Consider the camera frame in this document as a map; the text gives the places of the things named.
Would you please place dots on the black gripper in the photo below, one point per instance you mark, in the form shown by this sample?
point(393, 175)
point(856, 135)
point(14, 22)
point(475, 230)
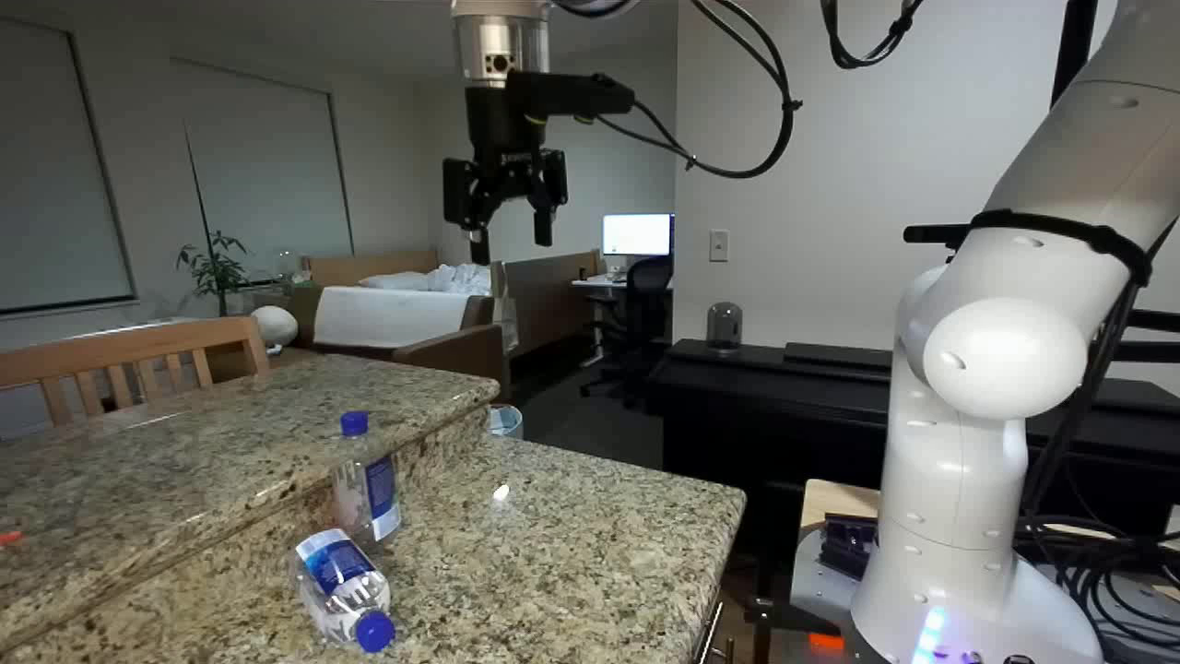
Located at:
point(503, 135)

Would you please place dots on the clear water bottle blue cap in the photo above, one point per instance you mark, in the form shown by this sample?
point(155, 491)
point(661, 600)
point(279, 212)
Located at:
point(380, 491)
point(338, 577)

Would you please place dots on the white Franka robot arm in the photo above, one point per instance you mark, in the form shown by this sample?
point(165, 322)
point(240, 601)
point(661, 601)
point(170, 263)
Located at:
point(972, 491)

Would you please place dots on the lit computer monitor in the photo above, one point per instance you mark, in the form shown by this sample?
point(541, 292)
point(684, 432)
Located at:
point(634, 233)

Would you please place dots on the wooden bed white bedding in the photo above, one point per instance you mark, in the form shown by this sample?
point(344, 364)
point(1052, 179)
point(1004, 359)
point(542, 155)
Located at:
point(380, 313)

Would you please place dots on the black office chair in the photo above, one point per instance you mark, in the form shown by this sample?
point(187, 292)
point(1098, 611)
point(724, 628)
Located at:
point(643, 306)

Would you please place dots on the clear plastic cup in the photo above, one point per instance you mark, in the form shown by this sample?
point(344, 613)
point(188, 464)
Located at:
point(503, 421)

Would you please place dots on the glass jar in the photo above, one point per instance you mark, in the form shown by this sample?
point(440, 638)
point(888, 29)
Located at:
point(724, 322)

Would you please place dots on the white round lamp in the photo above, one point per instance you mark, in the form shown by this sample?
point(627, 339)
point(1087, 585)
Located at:
point(274, 327)

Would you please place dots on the green potted plant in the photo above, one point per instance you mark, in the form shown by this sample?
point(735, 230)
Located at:
point(214, 263)

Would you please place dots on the black low cabinet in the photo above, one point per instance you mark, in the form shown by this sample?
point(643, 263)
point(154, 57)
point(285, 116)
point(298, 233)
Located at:
point(761, 407)

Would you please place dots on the wooden slat-back chair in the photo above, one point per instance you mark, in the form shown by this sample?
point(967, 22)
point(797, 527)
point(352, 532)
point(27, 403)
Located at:
point(122, 338)

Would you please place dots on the small black device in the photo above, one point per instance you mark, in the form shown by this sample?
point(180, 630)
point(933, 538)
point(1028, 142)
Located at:
point(849, 543)

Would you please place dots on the black vertical pole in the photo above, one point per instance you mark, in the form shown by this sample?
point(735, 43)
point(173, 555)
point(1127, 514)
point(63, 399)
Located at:
point(1074, 43)

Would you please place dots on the small orange object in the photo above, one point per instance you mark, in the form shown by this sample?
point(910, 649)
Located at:
point(9, 537)

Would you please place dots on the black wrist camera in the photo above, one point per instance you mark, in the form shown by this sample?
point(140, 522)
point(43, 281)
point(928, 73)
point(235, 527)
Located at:
point(575, 93)

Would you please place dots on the white wall outlet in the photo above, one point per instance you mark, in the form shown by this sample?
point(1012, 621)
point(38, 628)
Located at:
point(718, 244)

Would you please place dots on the white wall projection screen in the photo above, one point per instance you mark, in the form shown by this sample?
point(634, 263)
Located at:
point(264, 169)
point(55, 169)

